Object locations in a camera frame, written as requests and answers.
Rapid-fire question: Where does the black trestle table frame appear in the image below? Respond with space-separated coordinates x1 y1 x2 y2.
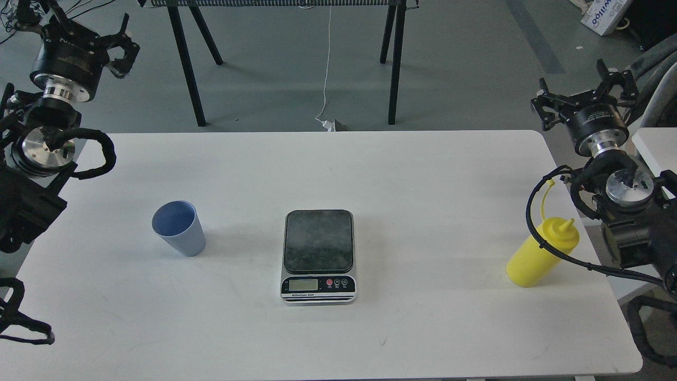
138 1 418 128

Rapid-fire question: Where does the white cardboard box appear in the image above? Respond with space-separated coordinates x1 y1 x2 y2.
580 1 633 36

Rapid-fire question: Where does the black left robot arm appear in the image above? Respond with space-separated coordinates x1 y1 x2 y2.
1 1 140 253

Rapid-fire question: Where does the white hanging cable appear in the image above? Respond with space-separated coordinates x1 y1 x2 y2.
315 5 336 131

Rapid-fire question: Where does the digital kitchen scale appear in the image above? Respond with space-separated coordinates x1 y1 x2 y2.
280 210 357 305

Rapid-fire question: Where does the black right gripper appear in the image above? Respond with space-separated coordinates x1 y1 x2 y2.
531 59 639 157

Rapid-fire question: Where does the yellow squeeze bottle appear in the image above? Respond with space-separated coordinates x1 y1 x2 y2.
506 180 580 287

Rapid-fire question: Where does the blue plastic cup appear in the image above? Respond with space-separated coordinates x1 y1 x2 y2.
151 201 206 257

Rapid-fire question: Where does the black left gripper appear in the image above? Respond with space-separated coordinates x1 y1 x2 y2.
30 14 140 102

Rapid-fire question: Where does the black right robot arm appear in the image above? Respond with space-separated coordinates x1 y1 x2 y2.
526 59 676 297

